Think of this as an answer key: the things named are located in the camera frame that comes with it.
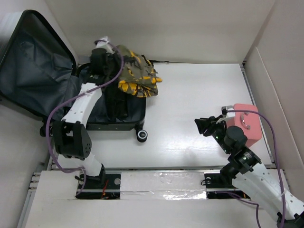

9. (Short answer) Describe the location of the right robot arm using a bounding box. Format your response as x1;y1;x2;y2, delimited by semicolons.
194;116;304;228

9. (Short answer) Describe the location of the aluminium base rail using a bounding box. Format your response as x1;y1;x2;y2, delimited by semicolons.
18;168;276;228

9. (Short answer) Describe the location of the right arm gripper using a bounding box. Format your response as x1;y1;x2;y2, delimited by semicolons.
194;114;231;154

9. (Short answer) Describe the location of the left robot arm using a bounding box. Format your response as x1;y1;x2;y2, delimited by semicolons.
52;47;124;188

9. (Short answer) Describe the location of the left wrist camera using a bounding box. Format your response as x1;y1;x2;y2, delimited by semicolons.
94;36;115;54

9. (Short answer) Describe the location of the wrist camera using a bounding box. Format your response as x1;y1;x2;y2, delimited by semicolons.
216;105;235;124
94;36;115;54

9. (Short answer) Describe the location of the pink box with metal handle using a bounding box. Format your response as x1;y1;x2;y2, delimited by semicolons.
226;112;262;148

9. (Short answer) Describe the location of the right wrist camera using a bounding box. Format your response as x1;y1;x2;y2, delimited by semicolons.
216;105;235;124

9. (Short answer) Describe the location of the camouflage clothing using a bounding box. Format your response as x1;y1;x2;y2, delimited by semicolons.
117;45;162;98

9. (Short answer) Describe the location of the white space print suitcase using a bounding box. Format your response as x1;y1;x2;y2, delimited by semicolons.
0;10;148;142

